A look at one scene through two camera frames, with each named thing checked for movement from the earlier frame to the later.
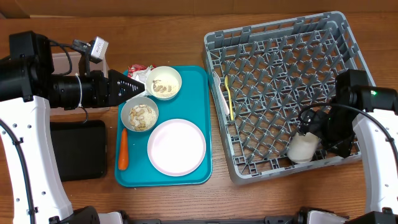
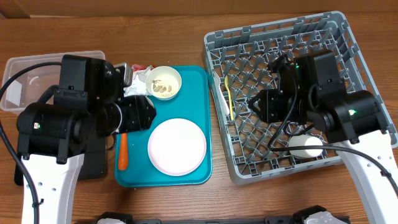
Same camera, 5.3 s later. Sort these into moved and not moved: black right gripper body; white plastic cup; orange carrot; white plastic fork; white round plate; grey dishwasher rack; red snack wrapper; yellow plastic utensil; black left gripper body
Moved: black left gripper body; black right gripper body; white plastic cup
Not moved: red snack wrapper; grey dishwasher rack; yellow plastic utensil; white plastic fork; orange carrot; white round plate
